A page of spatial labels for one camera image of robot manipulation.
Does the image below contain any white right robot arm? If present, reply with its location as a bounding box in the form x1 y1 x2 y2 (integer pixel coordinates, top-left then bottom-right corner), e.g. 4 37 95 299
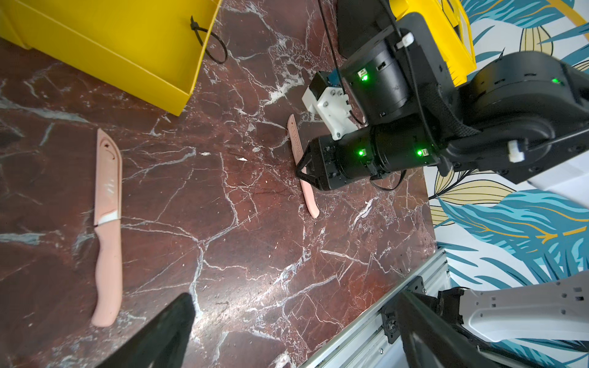
296 14 588 191

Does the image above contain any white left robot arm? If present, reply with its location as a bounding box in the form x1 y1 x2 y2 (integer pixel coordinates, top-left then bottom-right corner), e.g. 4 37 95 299
307 271 588 367

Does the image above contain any yellow black toolbox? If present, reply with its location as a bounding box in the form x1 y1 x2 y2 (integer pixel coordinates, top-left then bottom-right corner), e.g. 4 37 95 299
335 0 477 87

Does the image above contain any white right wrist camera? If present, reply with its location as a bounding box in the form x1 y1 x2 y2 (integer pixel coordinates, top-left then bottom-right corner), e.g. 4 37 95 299
302 71 358 140

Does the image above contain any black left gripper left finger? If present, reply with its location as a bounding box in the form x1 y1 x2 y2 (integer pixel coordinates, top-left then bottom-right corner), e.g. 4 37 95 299
99 293 196 367

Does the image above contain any pink fruit knife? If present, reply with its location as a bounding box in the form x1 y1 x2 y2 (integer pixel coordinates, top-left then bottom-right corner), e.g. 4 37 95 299
287 113 321 219
91 129 123 328

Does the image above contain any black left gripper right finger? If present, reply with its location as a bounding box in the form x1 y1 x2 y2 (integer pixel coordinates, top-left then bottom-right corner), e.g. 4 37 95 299
397 291 496 367

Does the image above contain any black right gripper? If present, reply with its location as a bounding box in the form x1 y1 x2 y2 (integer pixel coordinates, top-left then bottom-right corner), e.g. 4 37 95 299
295 124 442 191

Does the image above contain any yellow bottom drawer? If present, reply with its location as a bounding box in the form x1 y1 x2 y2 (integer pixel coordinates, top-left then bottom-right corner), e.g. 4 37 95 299
1 1 221 116

